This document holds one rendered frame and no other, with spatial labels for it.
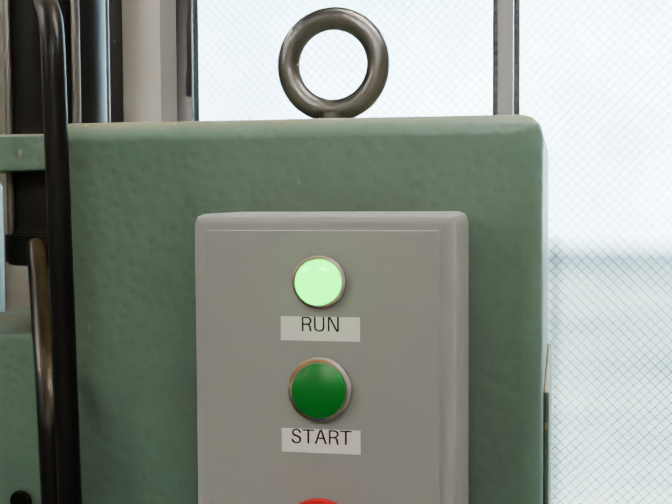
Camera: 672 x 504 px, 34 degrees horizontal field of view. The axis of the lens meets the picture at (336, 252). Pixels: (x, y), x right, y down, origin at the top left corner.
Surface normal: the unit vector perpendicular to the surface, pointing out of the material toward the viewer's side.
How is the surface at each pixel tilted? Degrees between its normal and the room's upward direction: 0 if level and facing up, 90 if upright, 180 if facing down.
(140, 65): 90
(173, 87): 90
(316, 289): 94
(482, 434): 90
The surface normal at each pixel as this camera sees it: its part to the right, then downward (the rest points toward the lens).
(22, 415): -0.20, 0.05
